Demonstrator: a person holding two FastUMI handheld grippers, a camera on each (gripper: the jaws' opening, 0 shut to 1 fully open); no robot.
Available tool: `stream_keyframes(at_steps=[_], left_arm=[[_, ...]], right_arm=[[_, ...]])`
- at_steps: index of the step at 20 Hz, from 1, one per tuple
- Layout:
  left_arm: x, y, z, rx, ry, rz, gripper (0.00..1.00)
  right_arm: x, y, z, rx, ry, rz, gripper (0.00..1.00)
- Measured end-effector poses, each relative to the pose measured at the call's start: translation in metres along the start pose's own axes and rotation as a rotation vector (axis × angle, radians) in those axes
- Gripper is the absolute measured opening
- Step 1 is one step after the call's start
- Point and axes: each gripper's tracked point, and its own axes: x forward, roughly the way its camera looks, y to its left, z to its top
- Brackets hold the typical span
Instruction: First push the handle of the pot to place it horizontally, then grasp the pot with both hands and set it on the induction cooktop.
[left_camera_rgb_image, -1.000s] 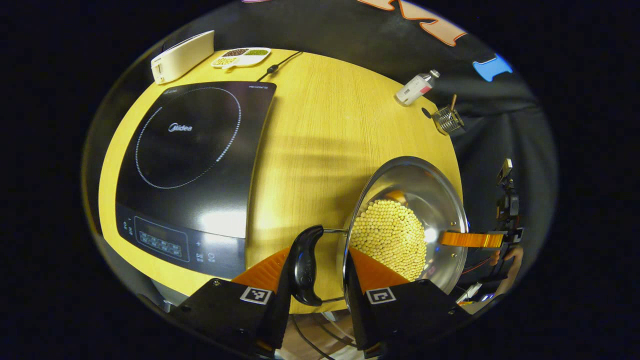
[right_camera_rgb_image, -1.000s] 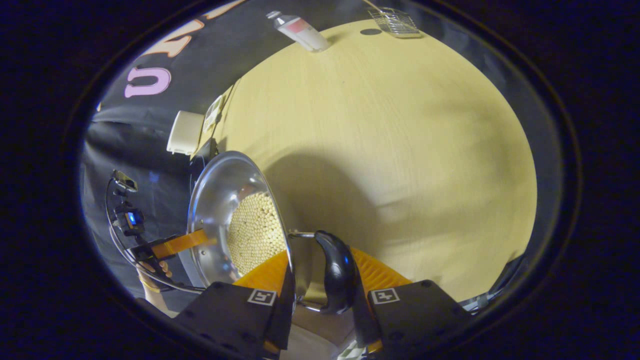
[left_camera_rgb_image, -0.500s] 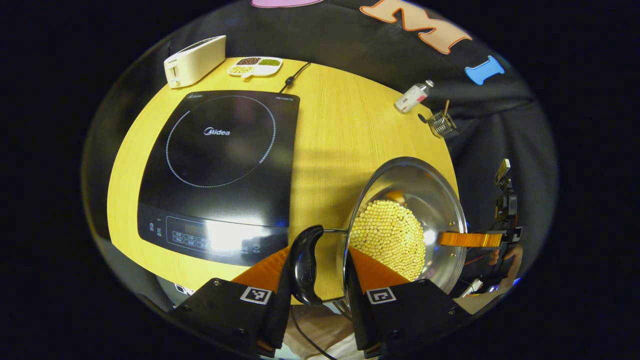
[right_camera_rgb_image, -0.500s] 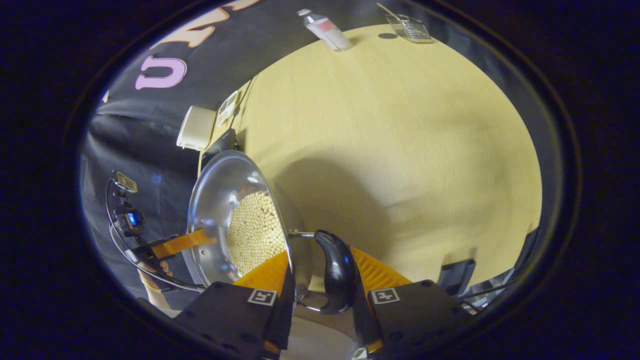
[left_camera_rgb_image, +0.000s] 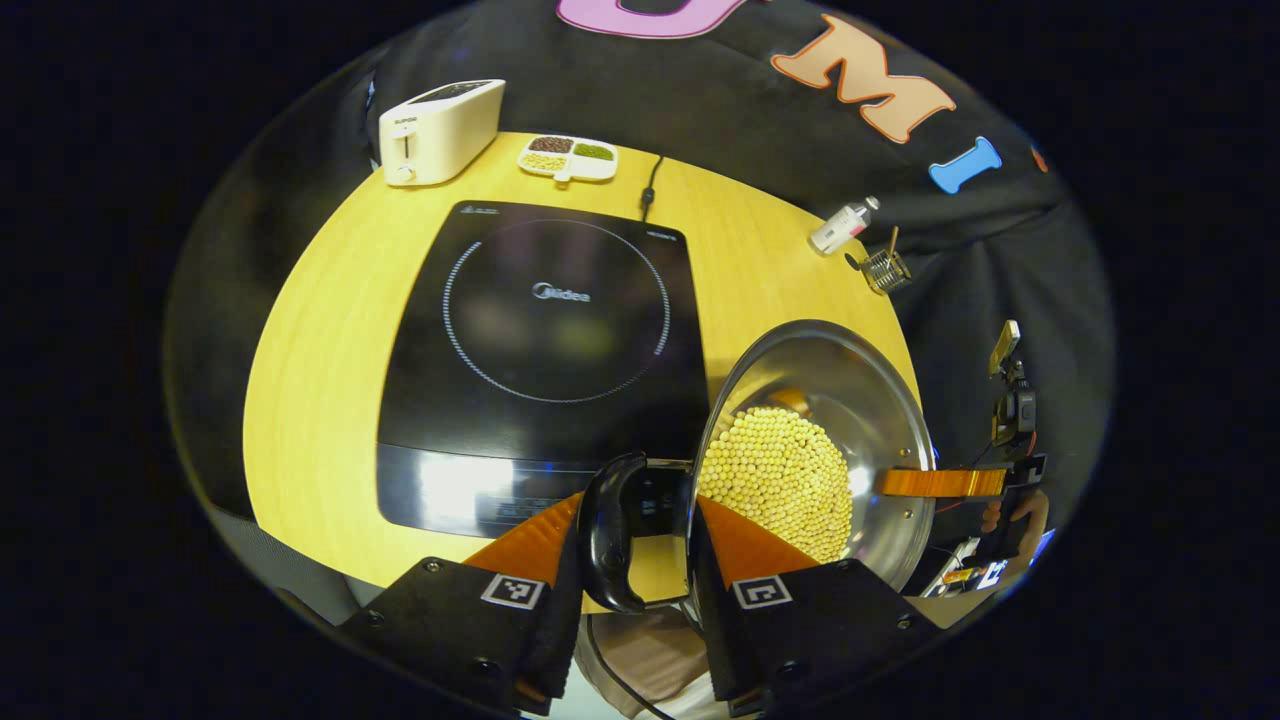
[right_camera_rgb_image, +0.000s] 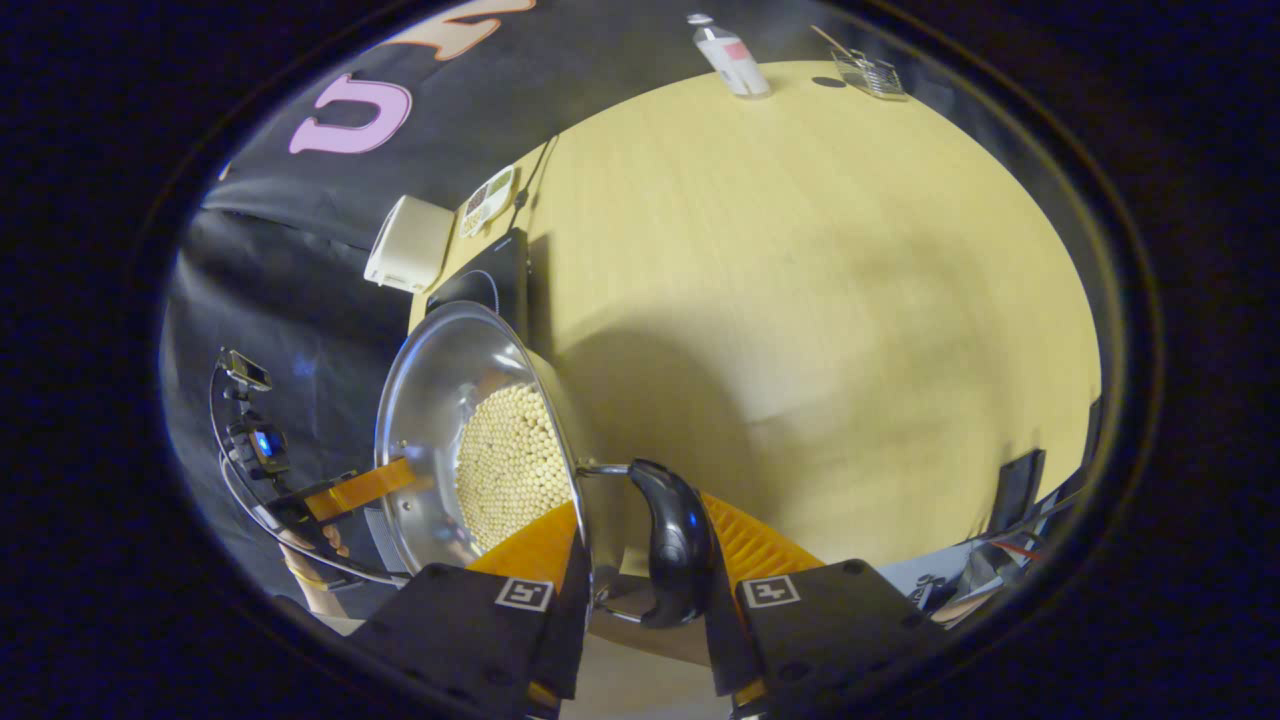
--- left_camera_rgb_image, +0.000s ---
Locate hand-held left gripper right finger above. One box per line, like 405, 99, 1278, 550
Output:
695, 495, 941, 717

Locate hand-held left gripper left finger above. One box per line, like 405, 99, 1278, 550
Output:
340, 490, 587, 717

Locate stainless steel pot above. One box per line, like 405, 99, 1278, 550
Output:
578, 320, 938, 613

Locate pile of yellow soybeans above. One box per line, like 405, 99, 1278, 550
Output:
697, 405, 854, 564

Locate black induction cooktop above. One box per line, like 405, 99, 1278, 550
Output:
375, 200, 711, 541

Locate person's light clothing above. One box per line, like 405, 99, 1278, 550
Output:
575, 608, 723, 720

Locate small colourful box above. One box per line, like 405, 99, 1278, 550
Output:
940, 563, 1013, 593

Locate glass cup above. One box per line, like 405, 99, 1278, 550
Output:
860, 248, 913, 295

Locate small clear bottle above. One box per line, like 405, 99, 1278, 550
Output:
808, 196, 881, 256

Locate black backdrop cloth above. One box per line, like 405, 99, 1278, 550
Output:
165, 0, 1111, 531

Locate white divided dish of beans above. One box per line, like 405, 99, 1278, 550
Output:
516, 134, 619, 185

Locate white toaster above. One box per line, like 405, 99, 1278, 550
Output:
378, 79, 507, 188

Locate thin black cable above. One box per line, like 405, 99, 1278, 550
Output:
588, 615, 673, 720

